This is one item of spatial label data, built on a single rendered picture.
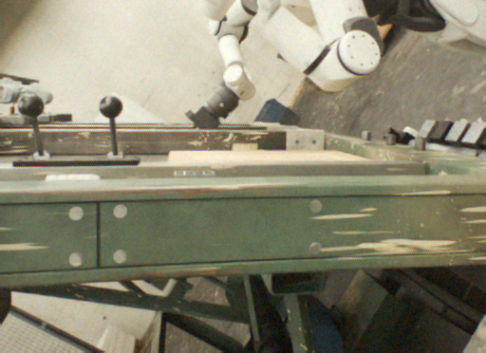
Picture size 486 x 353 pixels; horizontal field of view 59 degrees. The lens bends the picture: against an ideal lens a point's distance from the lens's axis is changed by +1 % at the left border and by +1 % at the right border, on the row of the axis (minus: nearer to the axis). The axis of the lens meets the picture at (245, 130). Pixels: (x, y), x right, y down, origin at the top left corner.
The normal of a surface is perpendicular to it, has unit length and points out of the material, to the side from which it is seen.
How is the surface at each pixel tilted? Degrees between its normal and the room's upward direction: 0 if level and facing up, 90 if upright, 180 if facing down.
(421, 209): 90
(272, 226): 90
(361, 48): 90
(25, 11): 90
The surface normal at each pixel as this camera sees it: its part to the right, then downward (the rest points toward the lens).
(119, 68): 0.16, 0.04
